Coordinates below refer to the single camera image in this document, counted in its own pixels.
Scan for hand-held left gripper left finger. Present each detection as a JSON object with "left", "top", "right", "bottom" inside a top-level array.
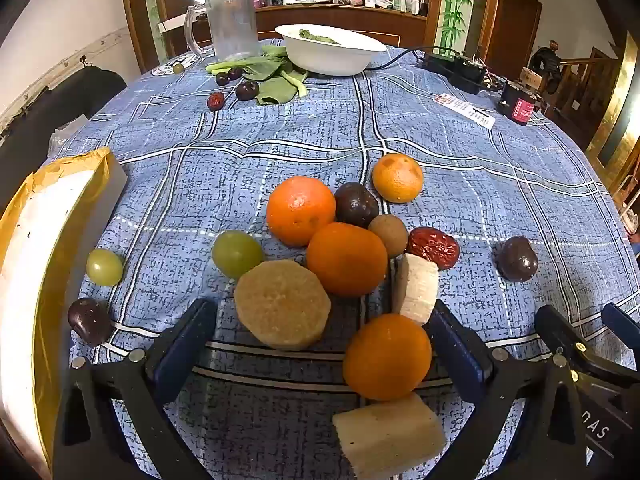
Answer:
[{"left": 52, "top": 298, "right": 219, "bottom": 480}]

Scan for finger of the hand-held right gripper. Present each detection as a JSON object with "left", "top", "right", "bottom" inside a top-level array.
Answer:
[
  {"left": 601, "top": 303, "right": 640, "bottom": 344},
  {"left": 533, "top": 304, "right": 608, "bottom": 377}
]

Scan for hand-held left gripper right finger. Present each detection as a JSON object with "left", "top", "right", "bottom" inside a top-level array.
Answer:
[{"left": 424, "top": 301, "right": 589, "bottom": 480}]

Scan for dark purple plum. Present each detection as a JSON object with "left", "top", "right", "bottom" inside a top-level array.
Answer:
[
  {"left": 334, "top": 182, "right": 380, "bottom": 230},
  {"left": 67, "top": 297, "right": 113, "bottom": 347},
  {"left": 496, "top": 236, "right": 540, "bottom": 283}
]

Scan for round tan slice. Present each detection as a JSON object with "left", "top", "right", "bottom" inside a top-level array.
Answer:
[{"left": 233, "top": 260, "right": 332, "bottom": 351}]

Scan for large green grape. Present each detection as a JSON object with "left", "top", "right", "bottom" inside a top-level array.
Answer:
[{"left": 211, "top": 230, "right": 264, "bottom": 280}]

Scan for white box with yellow liner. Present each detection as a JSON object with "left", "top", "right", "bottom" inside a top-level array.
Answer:
[{"left": 0, "top": 147, "right": 129, "bottom": 480}]

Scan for white banana chunk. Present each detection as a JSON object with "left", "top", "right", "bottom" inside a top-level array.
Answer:
[
  {"left": 391, "top": 253, "right": 440, "bottom": 325},
  {"left": 332, "top": 392, "right": 447, "bottom": 480}
]

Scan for large red date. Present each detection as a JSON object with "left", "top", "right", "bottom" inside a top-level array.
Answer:
[{"left": 406, "top": 227, "right": 461, "bottom": 271}]

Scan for small green grape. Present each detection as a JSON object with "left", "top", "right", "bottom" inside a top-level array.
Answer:
[{"left": 86, "top": 248, "right": 124, "bottom": 287}]

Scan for brown longan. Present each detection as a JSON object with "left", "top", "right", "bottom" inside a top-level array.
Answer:
[{"left": 368, "top": 213, "right": 410, "bottom": 258}]

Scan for pale dimpled orange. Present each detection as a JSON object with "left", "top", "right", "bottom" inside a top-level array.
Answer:
[{"left": 372, "top": 152, "right": 425, "bottom": 204}]

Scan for wooden stair railing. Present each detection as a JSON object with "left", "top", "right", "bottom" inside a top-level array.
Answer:
[{"left": 542, "top": 47, "right": 627, "bottom": 147}]

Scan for black box with red label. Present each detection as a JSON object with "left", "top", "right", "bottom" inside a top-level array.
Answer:
[{"left": 496, "top": 81, "right": 544, "bottom": 124}]

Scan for white card with red label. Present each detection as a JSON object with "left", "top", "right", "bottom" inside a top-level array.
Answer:
[{"left": 434, "top": 93, "right": 497, "bottom": 129}]

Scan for clear plastic bag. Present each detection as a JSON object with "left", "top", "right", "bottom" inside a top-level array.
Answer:
[{"left": 48, "top": 115, "right": 89, "bottom": 155}]

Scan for blue patterned tablecloth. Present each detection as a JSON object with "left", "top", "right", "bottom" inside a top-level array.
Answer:
[{"left": 50, "top": 37, "right": 632, "bottom": 480}]

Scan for small cardboard box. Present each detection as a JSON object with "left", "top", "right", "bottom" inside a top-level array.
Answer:
[{"left": 519, "top": 66, "right": 544, "bottom": 92}]

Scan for black chair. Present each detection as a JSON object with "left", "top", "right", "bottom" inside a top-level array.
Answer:
[{"left": 0, "top": 67, "right": 127, "bottom": 213}]

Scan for black power strip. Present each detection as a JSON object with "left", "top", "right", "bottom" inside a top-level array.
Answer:
[{"left": 417, "top": 50, "right": 489, "bottom": 95}]

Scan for green bok choy leaves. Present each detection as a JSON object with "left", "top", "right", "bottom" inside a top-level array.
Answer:
[{"left": 205, "top": 44, "right": 311, "bottom": 106}]

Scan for wooden door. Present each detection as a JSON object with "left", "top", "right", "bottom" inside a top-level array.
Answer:
[{"left": 486, "top": 0, "right": 544, "bottom": 82}]

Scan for white bowl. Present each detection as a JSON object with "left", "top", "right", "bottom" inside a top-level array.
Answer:
[{"left": 274, "top": 23, "right": 387, "bottom": 77}]

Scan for clear plastic mug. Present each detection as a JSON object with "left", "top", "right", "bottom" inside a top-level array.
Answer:
[{"left": 184, "top": 0, "right": 261, "bottom": 61}]

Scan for bamboo painted panel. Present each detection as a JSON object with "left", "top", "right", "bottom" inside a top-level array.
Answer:
[
  {"left": 434, "top": 0, "right": 474, "bottom": 57},
  {"left": 141, "top": 0, "right": 172, "bottom": 62}
]

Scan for green leaf in bowl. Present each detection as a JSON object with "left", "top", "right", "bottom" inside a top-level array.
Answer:
[{"left": 299, "top": 28, "right": 342, "bottom": 45}]

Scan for wooden display cabinet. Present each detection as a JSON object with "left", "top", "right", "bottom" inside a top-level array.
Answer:
[{"left": 119, "top": 0, "right": 502, "bottom": 75}]

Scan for gold door frame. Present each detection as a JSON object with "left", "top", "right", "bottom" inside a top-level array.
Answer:
[{"left": 584, "top": 34, "right": 640, "bottom": 172}]

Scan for black power cable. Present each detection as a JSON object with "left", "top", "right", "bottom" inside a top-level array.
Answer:
[{"left": 366, "top": 48, "right": 426, "bottom": 71}]

